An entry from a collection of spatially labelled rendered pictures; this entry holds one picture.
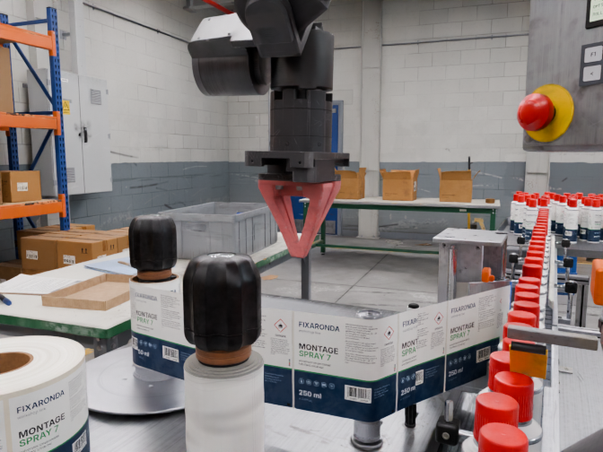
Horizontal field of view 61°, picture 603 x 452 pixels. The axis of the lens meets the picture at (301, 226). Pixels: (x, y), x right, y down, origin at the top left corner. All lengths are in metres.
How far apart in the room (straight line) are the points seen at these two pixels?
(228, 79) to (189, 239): 1.98
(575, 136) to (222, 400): 0.44
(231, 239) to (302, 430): 1.61
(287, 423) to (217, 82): 0.53
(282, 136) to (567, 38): 0.31
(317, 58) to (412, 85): 7.71
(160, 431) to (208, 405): 0.29
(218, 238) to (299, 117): 1.93
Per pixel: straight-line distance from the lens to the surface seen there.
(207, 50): 0.49
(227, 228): 2.34
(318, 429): 0.82
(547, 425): 0.72
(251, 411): 0.56
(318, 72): 0.46
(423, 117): 8.10
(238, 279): 0.51
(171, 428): 0.84
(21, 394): 0.67
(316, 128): 0.46
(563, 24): 0.62
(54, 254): 4.41
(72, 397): 0.72
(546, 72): 0.62
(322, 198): 0.46
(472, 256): 0.94
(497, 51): 8.15
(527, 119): 0.59
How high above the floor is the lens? 1.28
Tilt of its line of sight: 8 degrees down
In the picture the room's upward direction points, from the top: straight up
